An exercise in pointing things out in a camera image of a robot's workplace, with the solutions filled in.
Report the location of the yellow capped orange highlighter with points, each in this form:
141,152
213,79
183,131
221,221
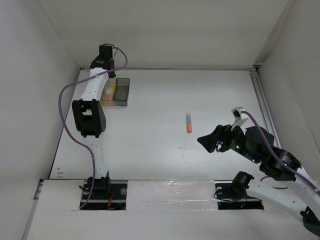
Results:
111,95

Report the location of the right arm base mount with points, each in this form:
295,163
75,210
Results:
232,195

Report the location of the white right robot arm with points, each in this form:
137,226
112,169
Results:
257,146

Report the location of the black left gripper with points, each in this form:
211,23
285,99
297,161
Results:
112,74

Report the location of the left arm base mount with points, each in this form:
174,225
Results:
116,200

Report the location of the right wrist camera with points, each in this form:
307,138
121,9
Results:
237,114

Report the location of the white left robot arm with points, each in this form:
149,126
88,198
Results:
91,121

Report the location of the green capped highlighter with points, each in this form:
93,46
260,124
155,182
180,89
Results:
108,87

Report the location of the amber plastic container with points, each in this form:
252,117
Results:
103,99

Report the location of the aluminium rail right edge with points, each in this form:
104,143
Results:
262,102

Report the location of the black handled scissors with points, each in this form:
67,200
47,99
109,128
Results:
219,146

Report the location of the orange capped grey highlighter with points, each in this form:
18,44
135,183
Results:
188,123

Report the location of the smoky grey plastic container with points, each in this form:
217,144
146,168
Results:
121,93

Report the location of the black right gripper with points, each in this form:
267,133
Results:
221,132

